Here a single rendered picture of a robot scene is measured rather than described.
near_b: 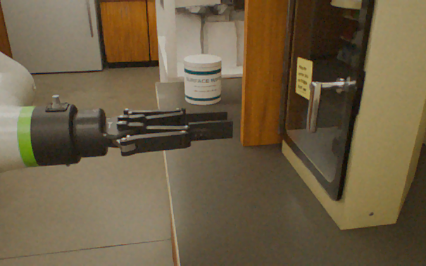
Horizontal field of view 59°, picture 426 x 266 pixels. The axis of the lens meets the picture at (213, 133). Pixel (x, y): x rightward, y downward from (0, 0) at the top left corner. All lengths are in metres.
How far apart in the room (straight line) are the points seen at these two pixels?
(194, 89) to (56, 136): 0.78
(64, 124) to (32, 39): 5.09
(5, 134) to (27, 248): 1.75
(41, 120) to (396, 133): 0.55
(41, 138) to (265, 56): 0.57
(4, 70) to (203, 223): 0.43
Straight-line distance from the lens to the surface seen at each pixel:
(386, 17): 0.61
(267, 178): 0.87
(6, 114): 0.61
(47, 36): 5.60
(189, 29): 1.92
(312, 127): 0.66
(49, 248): 2.27
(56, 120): 0.58
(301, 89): 0.81
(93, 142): 0.58
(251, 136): 1.00
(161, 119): 0.62
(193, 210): 0.76
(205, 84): 1.27
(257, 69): 0.94
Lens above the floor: 1.38
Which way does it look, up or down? 24 degrees down
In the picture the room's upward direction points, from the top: straight up
